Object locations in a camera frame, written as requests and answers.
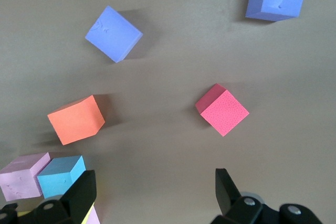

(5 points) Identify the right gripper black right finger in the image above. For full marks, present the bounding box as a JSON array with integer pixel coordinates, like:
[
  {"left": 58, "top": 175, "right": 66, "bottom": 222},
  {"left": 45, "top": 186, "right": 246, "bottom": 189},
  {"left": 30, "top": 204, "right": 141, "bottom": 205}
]
[{"left": 211, "top": 168, "right": 322, "bottom": 224}]

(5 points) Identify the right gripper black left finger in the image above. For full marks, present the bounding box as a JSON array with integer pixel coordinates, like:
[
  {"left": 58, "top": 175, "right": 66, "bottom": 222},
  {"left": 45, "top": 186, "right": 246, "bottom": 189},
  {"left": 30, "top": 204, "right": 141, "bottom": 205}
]
[{"left": 0, "top": 169, "right": 97, "bottom": 224}]

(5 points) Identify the yellow foam cube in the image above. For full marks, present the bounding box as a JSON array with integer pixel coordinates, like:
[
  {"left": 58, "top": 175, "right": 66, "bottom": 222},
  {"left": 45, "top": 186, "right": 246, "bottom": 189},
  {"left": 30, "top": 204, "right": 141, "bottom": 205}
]
[{"left": 15, "top": 202, "right": 96, "bottom": 224}]

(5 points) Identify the pink foam cube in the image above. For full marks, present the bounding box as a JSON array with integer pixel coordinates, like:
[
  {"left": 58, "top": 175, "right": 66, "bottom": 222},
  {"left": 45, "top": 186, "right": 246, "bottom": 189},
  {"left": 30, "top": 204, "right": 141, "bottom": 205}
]
[
  {"left": 88, "top": 206, "right": 101, "bottom": 224},
  {"left": 0, "top": 152, "right": 52, "bottom": 202}
]

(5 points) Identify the blue foam cube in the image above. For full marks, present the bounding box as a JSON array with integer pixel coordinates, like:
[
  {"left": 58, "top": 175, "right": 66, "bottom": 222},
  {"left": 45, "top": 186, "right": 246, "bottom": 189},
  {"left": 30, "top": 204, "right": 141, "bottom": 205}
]
[{"left": 36, "top": 155, "right": 87, "bottom": 199}]

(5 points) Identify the orange foam cube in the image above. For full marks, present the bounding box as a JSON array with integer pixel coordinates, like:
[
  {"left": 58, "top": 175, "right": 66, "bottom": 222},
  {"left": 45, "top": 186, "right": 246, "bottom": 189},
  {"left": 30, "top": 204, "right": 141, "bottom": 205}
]
[{"left": 47, "top": 94, "right": 106, "bottom": 146}]

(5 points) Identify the red foam cube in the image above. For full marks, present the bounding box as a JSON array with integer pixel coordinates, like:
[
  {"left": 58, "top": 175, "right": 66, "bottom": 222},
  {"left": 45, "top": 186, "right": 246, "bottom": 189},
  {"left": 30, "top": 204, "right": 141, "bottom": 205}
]
[{"left": 194, "top": 83, "right": 250, "bottom": 137}]

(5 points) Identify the brown table mat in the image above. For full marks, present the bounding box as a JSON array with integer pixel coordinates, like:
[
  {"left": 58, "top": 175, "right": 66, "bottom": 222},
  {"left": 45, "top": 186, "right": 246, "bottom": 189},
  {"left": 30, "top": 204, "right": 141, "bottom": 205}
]
[{"left": 0, "top": 0, "right": 336, "bottom": 224}]

